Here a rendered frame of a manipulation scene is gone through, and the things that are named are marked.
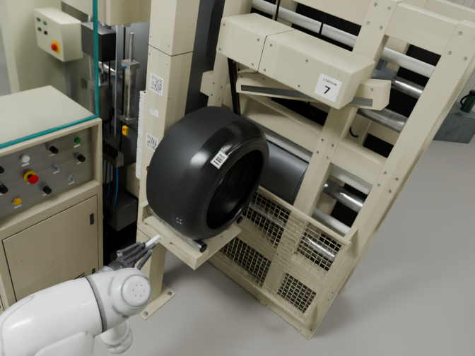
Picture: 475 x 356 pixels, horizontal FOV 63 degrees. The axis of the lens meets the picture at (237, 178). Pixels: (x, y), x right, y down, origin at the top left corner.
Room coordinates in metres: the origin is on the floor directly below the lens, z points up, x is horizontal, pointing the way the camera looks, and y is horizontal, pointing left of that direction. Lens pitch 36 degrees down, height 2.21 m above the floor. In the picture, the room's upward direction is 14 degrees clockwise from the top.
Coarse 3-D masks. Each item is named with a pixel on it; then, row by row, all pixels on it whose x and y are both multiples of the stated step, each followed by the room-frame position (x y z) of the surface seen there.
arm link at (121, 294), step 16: (112, 272) 0.54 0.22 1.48; (128, 272) 0.54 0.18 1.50; (96, 288) 0.49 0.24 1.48; (112, 288) 0.49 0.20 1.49; (128, 288) 0.50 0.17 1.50; (144, 288) 0.51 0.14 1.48; (112, 304) 0.47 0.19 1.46; (128, 304) 0.47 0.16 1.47; (144, 304) 0.49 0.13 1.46; (112, 320) 0.46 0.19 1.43
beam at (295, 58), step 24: (240, 24) 1.62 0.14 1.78; (264, 24) 1.71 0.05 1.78; (216, 48) 1.66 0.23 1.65; (240, 48) 1.60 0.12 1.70; (264, 48) 1.54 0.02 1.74; (288, 48) 1.49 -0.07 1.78; (312, 48) 1.54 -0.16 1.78; (336, 48) 1.62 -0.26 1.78; (264, 72) 1.53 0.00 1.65; (288, 72) 1.48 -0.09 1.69; (312, 72) 1.43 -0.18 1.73; (336, 72) 1.39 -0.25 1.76; (360, 72) 1.44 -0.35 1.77; (312, 96) 1.42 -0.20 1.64
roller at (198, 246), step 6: (150, 210) 1.35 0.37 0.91; (156, 216) 1.33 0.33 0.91; (162, 222) 1.31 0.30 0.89; (174, 228) 1.27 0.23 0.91; (180, 234) 1.25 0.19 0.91; (186, 240) 1.23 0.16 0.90; (192, 240) 1.22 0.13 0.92; (198, 240) 1.23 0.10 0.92; (192, 246) 1.21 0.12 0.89; (198, 246) 1.20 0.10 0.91; (204, 246) 1.21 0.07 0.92
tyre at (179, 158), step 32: (192, 128) 1.31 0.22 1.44; (224, 128) 1.33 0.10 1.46; (256, 128) 1.44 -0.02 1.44; (160, 160) 1.21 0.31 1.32; (192, 160) 1.19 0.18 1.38; (256, 160) 1.60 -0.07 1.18; (160, 192) 1.16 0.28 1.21; (192, 192) 1.12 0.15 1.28; (224, 192) 1.55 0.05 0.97; (192, 224) 1.11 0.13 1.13; (224, 224) 1.31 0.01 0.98
